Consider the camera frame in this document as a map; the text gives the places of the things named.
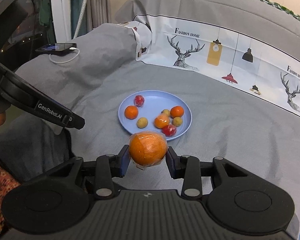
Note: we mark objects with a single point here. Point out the black smartphone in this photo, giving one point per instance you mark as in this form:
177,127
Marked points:
56,48

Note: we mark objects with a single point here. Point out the small green-yellow fruit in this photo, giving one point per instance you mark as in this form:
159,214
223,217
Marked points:
166,112
177,121
142,122

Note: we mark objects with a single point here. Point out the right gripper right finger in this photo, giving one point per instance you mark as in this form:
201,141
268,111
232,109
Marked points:
185,167

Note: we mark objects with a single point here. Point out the red fruit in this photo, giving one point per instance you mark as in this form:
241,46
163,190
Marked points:
169,130
139,100

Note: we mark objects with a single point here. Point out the orange mandarin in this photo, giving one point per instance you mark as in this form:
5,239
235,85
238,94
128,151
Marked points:
161,121
131,112
176,111

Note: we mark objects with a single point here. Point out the grey curtain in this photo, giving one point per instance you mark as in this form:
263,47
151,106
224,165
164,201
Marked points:
100,12

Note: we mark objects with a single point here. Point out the orange fruit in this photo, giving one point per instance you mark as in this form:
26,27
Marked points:
147,149

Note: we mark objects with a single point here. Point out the orange mandarin on plate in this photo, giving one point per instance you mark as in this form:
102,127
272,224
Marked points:
131,112

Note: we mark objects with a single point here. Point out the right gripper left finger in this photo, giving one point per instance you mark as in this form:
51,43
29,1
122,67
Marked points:
110,166

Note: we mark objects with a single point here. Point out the grey printed sofa cover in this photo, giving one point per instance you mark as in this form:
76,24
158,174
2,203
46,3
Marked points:
236,63

